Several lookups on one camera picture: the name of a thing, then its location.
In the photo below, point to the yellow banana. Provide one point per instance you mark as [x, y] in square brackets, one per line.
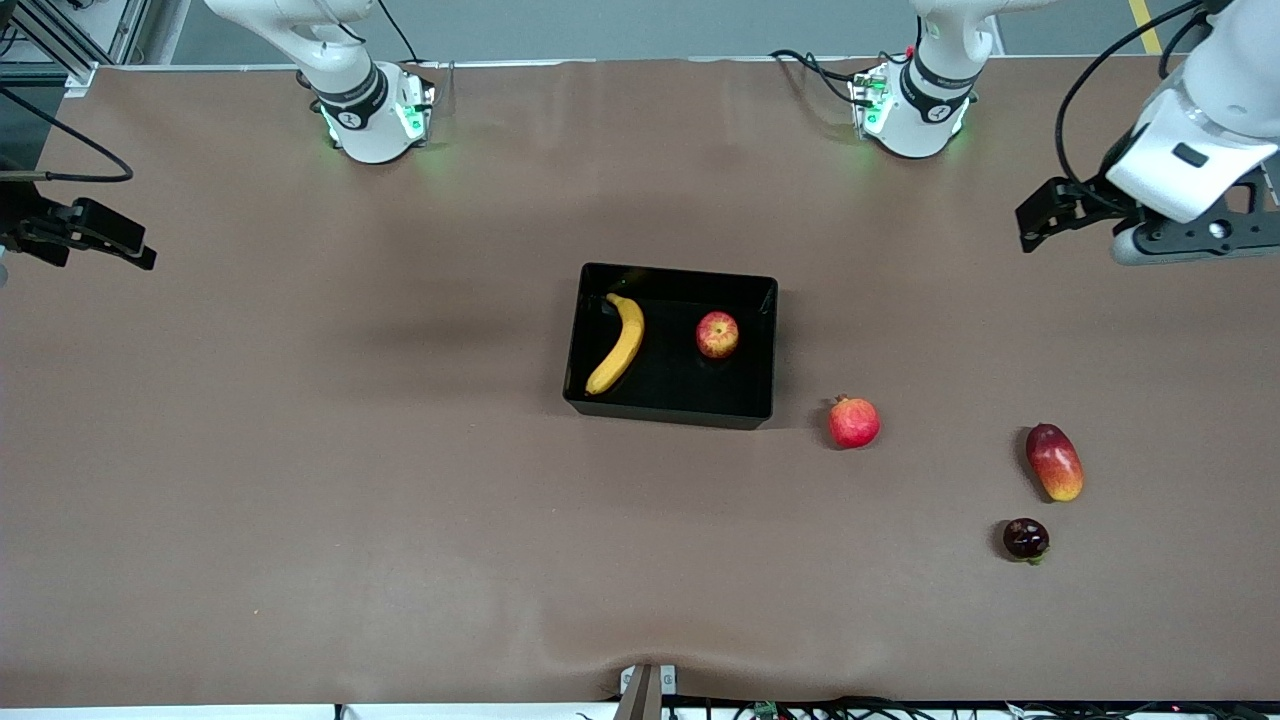
[625, 345]

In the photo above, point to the red yellow apple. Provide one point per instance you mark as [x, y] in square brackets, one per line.
[718, 335]

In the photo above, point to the dark purple mangosteen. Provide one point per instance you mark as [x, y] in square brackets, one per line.
[1025, 539]

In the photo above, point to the brown table cloth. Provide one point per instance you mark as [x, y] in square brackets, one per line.
[640, 580]

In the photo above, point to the black plastic box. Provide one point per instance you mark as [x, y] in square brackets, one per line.
[680, 385]

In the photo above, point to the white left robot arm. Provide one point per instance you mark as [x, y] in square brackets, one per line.
[925, 110]

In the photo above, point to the grey metal clamp bracket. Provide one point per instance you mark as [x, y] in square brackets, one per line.
[645, 685]

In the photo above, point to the red pomegranate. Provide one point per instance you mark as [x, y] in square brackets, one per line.
[853, 424]

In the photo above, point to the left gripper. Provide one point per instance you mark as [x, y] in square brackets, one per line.
[1083, 196]

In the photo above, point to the red yellow mango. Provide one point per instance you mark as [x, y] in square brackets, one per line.
[1056, 465]

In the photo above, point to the aluminium frame profile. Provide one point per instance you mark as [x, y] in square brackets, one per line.
[60, 40]

